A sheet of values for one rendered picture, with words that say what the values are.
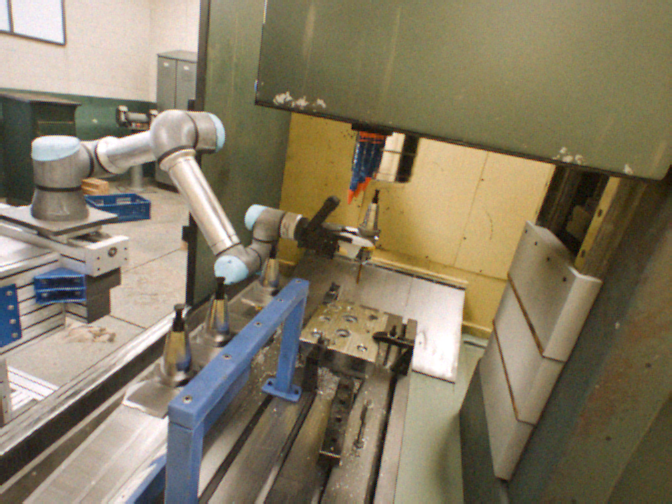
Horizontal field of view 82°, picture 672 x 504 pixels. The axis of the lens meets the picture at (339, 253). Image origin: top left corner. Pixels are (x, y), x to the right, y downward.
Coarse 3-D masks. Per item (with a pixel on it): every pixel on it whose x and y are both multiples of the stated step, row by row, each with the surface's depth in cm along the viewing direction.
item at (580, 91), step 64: (320, 0) 60; (384, 0) 58; (448, 0) 56; (512, 0) 54; (576, 0) 53; (640, 0) 51; (320, 64) 63; (384, 64) 61; (448, 64) 59; (512, 64) 57; (576, 64) 55; (640, 64) 53; (384, 128) 64; (448, 128) 61; (512, 128) 59; (576, 128) 57; (640, 128) 55
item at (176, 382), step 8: (192, 360) 60; (192, 368) 58; (160, 376) 55; (168, 376) 55; (176, 376) 56; (184, 376) 56; (192, 376) 58; (160, 384) 55; (168, 384) 55; (176, 384) 55; (184, 384) 56
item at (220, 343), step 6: (204, 324) 69; (198, 330) 67; (234, 330) 69; (198, 336) 66; (204, 336) 66; (228, 336) 67; (234, 336) 69; (204, 342) 65; (210, 342) 65; (216, 342) 65; (222, 342) 66; (228, 342) 67; (222, 348) 67
